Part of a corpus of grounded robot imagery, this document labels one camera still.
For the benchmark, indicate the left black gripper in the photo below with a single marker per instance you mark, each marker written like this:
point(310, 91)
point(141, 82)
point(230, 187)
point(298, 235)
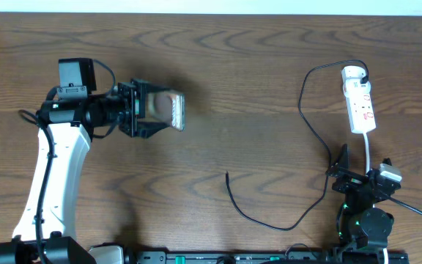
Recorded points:
point(132, 108)

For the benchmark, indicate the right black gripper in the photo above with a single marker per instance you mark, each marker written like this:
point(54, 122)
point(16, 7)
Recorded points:
point(340, 169)

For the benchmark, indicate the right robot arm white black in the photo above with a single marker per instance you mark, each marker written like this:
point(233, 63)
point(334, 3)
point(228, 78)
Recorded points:
point(363, 229)

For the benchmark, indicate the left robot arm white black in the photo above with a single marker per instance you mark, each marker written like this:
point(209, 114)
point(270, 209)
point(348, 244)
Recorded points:
point(46, 230)

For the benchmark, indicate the white power strip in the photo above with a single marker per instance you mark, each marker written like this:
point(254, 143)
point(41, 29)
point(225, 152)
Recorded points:
point(358, 98)

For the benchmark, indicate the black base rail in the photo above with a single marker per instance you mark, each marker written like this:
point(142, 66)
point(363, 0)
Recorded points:
point(253, 258)

